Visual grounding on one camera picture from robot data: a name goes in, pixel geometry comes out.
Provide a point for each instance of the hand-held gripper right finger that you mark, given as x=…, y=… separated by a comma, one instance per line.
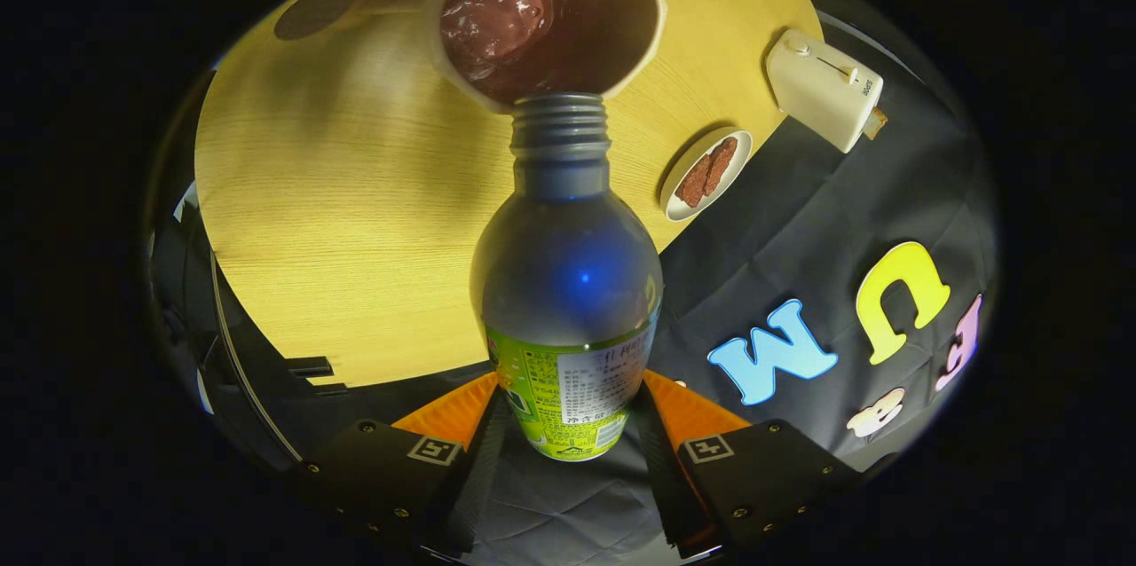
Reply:
x=661, y=473

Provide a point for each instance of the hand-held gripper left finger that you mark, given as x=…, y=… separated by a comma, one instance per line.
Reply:
x=479, y=477

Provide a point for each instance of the silver juice bottle green label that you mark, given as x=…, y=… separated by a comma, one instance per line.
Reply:
x=568, y=282

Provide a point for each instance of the black backdrop cloth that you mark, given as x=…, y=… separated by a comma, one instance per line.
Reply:
x=781, y=238

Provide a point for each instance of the white oval plate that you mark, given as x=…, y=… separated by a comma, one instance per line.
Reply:
x=679, y=209

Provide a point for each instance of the wooden table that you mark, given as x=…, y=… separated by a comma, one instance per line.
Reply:
x=355, y=220

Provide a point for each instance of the brown sausage strip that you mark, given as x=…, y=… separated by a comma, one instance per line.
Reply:
x=721, y=163
x=694, y=181

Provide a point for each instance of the toast slice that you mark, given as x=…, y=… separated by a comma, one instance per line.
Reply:
x=876, y=123

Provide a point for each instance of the white toaster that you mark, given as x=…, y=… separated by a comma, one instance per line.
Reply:
x=816, y=87

